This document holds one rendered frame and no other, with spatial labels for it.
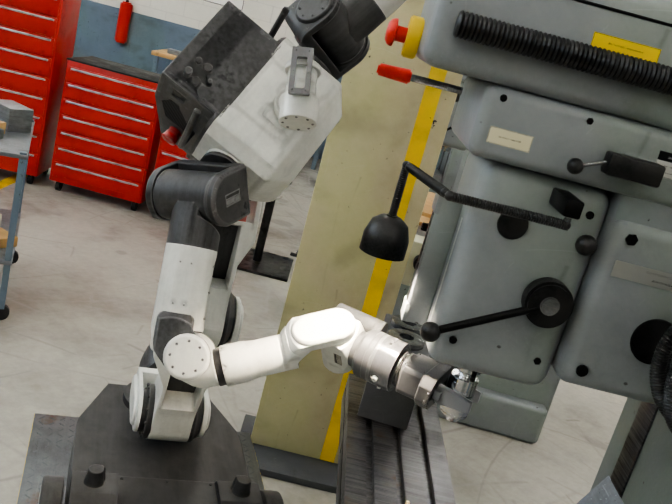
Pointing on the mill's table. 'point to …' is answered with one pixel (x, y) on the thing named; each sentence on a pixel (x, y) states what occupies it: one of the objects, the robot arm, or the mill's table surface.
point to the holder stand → (398, 415)
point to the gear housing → (558, 137)
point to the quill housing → (508, 270)
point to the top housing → (551, 11)
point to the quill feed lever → (562, 306)
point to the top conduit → (564, 52)
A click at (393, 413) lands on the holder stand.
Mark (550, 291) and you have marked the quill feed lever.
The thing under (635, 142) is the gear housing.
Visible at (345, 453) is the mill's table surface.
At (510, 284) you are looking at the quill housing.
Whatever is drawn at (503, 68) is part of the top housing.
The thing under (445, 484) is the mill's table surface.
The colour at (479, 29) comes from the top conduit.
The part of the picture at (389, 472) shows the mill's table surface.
